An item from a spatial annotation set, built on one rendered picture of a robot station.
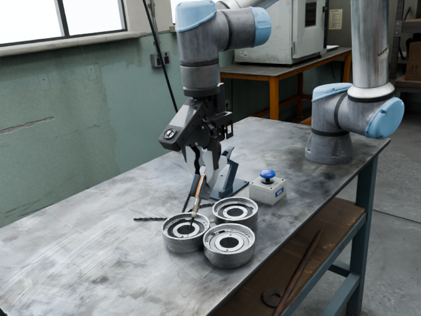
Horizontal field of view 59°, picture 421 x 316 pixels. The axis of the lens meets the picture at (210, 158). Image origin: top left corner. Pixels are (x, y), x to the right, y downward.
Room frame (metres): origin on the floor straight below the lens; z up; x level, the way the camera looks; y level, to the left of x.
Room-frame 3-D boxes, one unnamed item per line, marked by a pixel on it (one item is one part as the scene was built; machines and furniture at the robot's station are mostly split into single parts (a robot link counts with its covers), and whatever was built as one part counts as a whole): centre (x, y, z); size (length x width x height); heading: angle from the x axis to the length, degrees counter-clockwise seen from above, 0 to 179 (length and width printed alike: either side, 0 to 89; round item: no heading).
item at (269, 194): (0.86, -0.15, 0.82); 0.08 x 0.07 x 0.05; 138
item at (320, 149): (1.10, -0.38, 0.85); 0.15 x 0.15 x 0.10
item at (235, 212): (0.74, -0.05, 0.82); 0.10 x 0.10 x 0.04
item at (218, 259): (0.63, -0.02, 0.82); 0.10 x 0.10 x 0.04
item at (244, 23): (0.79, -0.07, 1.23); 0.11 x 0.11 x 0.08; 30
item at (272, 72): (3.42, -0.79, 0.39); 1.50 x 0.62 x 0.78; 138
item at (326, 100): (1.09, -0.39, 0.97); 0.13 x 0.12 x 0.14; 30
